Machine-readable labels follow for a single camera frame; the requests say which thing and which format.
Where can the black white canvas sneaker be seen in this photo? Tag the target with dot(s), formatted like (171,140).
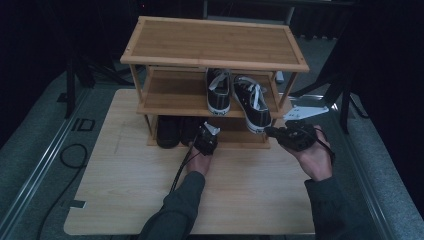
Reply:
(255,106)
(218,96)

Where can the black tape piece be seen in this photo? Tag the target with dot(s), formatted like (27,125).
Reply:
(77,204)

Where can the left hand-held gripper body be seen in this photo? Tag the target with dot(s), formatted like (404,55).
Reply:
(206,141)

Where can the person's left hand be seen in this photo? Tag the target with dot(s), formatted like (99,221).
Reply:
(199,164)

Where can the metal floor rail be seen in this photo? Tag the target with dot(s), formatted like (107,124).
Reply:
(40,166)
(363,173)

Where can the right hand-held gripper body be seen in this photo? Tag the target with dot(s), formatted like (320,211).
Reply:
(298,136)

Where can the wooden shoe rack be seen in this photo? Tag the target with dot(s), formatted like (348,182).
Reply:
(213,43)

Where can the black mesh shoe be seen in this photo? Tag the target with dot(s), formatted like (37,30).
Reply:
(190,128)
(168,131)

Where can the person's right hand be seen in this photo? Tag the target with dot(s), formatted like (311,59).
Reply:
(316,163)

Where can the black metal stand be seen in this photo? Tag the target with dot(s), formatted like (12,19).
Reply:
(345,100)
(70,90)

